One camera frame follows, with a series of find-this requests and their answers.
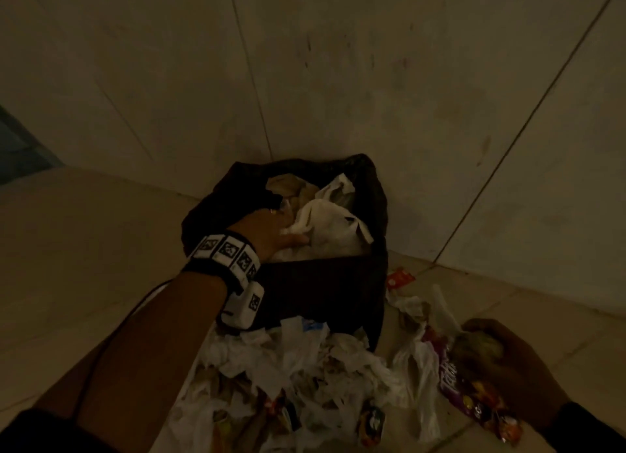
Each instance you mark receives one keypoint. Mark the person's left hand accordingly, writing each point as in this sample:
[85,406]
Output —
[257,232]

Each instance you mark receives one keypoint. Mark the white paper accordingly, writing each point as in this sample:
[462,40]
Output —
[327,228]

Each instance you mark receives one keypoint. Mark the purple snack wrapper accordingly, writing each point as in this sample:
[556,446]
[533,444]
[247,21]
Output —
[462,394]

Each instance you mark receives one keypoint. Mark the small red wrapper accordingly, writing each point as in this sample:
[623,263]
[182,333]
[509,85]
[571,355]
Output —
[400,277]

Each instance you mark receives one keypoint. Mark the small dark snack packet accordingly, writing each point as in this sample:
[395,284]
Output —
[371,423]

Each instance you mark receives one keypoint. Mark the pile of white paper waste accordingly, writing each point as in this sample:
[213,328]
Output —
[293,369]

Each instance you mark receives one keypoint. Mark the black trash bin with bag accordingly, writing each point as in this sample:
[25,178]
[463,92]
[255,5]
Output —
[318,291]

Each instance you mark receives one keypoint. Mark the person's left thumb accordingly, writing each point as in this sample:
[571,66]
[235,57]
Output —
[293,240]

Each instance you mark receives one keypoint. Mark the person's right hand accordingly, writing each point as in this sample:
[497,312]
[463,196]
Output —
[518,374]

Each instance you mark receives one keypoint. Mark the person's right forearm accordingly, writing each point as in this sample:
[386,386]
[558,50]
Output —
[587,428]

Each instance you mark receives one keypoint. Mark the black wristband with white markers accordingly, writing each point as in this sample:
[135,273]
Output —
[230,259]

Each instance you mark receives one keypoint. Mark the brown crumpled paper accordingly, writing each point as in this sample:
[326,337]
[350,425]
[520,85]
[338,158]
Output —
[291,186]

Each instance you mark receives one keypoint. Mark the greenish paper ball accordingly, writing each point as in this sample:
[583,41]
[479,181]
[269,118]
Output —
[477,345]

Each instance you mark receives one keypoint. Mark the white plastic bag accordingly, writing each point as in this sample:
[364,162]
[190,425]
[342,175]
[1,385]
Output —
[423,364]

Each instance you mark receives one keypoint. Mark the person's right fingers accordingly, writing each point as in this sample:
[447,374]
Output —
[477,352]

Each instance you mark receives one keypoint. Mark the person's left forearm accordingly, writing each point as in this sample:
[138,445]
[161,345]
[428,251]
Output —
[156,350]

